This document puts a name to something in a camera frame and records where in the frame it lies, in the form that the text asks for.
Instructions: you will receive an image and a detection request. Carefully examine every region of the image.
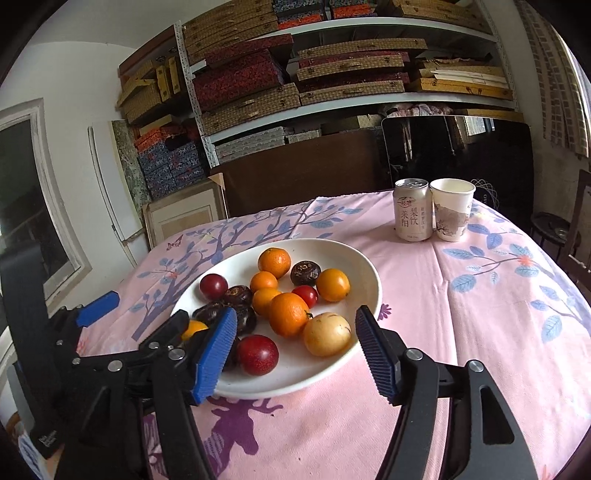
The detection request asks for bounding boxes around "white window frame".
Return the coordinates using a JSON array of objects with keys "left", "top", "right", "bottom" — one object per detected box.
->
[{"left": 0, "top": 97, "right": 90, "bottom": 315}]

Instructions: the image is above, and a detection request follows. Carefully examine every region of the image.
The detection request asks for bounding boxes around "black glossy panel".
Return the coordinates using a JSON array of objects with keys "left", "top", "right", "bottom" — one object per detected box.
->
[{"left": 381, "top": 115, "right": 534, "bottom": 232}]

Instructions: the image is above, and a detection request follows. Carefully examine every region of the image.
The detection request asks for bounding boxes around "white oval plate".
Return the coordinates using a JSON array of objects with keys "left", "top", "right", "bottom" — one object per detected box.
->
[{"left": 169, "top": 237, "right": 383, "bottom": 400}]

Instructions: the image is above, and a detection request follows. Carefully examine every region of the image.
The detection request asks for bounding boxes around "dark round stool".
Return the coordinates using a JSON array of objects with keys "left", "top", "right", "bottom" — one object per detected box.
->
[{"left": 530, "top": 211, "right": 573, "bottom": 250}]

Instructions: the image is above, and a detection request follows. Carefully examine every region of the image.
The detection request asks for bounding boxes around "white drink can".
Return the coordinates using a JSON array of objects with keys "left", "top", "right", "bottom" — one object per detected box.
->
[{"left": 393, "top": 178, "right": 435, "bottom": 242}]

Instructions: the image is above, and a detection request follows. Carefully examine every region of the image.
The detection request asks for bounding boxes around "pink deer print tablecloth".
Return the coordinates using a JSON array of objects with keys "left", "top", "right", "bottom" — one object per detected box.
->
[{"left": 76, "top": 190, "right": 591, "bottom": 480}]

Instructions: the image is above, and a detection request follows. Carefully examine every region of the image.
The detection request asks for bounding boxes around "stack of blue patterned boxes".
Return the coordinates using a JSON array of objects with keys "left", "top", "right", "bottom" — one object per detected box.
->
[{"left": 134, "top": 124, "right": 208, "bottom": 199}]

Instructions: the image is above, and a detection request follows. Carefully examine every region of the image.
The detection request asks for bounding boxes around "dark brown wooden board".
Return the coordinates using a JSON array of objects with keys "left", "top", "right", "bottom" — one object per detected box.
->
[{"left": 210, "top": 129, "right": 386, "bottom": 217}]

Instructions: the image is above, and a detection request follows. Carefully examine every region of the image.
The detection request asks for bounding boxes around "small red passion fruit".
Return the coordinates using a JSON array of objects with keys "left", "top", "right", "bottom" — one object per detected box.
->
[{"left": 292, "top": 285, "right": 319, "bottom": 309}]

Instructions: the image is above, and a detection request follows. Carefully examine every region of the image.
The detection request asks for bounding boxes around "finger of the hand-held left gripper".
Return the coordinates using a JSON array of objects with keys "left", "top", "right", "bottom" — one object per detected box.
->
[
  {"left": 139, "top": 313, "right": 189, "bottom": 356},
  {"left": 51, "top": 291, "right": 120, "bottom": 342}
]

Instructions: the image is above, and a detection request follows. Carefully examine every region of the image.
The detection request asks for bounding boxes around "beige picture frame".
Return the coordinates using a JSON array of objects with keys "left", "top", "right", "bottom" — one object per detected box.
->
[{"left": 142, "top": 178, "right": 228, "bottom": 252}]

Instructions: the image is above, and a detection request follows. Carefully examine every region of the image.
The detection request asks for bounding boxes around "small mandarin orange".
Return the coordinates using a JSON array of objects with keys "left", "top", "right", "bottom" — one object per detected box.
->
[{"left": 250, "top": 271, "right": 279, "bottom": 294}]

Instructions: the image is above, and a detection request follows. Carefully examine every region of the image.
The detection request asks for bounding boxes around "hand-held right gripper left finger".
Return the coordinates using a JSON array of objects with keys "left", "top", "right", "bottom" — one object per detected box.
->
[{"left": 55, "top": 307, "right": 238, "bottom": 480}]

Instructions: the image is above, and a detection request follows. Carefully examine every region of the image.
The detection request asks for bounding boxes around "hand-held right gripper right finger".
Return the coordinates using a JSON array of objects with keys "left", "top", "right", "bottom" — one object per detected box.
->
[{"left": 355, "top": 305, "right": 539, "bottom": 480}]

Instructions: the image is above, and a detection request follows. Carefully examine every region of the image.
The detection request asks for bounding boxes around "beige patterned curtain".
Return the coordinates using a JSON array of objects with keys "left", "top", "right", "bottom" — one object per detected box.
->
[{"left": 515, "top": 0, "right": 591, "bottom": 160}]

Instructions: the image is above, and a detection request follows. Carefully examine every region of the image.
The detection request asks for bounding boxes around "pink bundled cloth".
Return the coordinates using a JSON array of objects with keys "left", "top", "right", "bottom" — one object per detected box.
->
[{"left": 383, "top": 104, "right": 455, "bottom": 118}]

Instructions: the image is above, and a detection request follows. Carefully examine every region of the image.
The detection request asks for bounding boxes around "white metal shelving rack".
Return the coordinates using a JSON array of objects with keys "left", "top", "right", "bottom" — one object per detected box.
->
[{"left": 173, "top": 0, "right": 518, "bottom": 169}]

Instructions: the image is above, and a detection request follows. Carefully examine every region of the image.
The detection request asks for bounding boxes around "large dark water chestnut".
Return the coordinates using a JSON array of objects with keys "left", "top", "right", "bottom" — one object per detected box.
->
[{"left": 290, "top": 260, "right": 321, "bottom": 287}]

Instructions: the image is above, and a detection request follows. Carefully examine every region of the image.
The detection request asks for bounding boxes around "grey marble slab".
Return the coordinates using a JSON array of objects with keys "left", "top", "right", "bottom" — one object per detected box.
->
[{"left": 112, "top": 119, "right": 153, "bottom": 204}]

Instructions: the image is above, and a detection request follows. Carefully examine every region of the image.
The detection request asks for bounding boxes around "orange-yellow passion fruit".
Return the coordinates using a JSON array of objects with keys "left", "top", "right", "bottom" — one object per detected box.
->
[
  {"left": 181, "top": 320, "right": 209, "bottom": 342},
  {"left": 316, "top": 268, "right": 351, "bottom": 302}
]

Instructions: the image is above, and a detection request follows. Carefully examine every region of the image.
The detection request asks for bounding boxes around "white leaning board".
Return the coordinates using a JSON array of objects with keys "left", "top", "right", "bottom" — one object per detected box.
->
[{"left": 88, "top": 121, "right": 144, "bottom": 268}]

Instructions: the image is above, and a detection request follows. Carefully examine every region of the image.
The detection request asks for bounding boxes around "white paper cup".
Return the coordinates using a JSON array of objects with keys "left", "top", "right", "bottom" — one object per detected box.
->
[{"left": 429, "top": 178, "right": 476, "bottom": 243}]

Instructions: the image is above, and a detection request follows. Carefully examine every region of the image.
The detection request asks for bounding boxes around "pale yellow passion fruit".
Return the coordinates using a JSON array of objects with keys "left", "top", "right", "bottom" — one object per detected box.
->
[{"left": 303, "top": 312, "right": 352, "bottom": 357}]

